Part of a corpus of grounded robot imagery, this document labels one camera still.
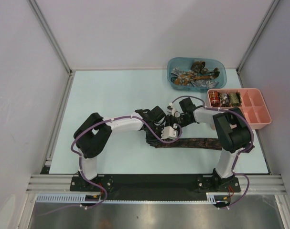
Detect silver grey patterned tie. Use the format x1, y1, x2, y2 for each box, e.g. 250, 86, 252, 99
170, 67, 219, 89

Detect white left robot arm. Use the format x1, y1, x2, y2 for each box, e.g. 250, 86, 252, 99
74, 106, 166, 191

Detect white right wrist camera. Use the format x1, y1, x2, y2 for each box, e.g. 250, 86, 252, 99
167, 103, 181, 117

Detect blue plastic bin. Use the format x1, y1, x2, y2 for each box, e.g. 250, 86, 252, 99
167, 57, 227, 92

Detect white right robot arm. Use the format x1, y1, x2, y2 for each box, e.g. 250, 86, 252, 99
161, 96, 254, 191

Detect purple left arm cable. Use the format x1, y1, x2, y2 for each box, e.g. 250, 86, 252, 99
70, 115, 183, 212

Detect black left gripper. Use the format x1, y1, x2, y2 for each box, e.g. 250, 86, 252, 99
144, 125, 167, 146

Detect green rolled tie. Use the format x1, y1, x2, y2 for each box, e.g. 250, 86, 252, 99
229, 92, 241, 107

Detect dark brown paisley tie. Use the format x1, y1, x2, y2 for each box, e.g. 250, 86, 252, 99
153, 138, 222, 151

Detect aluminium frame rail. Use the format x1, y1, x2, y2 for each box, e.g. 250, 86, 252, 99
26, 174, 287, 195

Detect pink compartment organizer box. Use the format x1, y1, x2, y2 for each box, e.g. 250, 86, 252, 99
206, 88, 272, 130

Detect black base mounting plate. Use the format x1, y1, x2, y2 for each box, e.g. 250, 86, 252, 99
70, 174, 241, 201

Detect white slotted cable duct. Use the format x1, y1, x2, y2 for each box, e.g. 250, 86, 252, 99
36, 193, 229, 204

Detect orange patterned tie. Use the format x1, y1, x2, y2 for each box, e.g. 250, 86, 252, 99
171, 71, 219, 88

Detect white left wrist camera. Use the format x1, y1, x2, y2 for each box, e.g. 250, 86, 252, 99
161, 124, 178, 139

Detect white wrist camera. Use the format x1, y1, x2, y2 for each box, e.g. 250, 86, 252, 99
161, 124, 178, 139
167, 103, 181, 117

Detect brown patterned tie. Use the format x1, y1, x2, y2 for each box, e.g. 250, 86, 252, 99
191, 61, 220, 74

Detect purple white rolled tie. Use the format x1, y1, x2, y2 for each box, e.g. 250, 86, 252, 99
219, 93, 230, 107

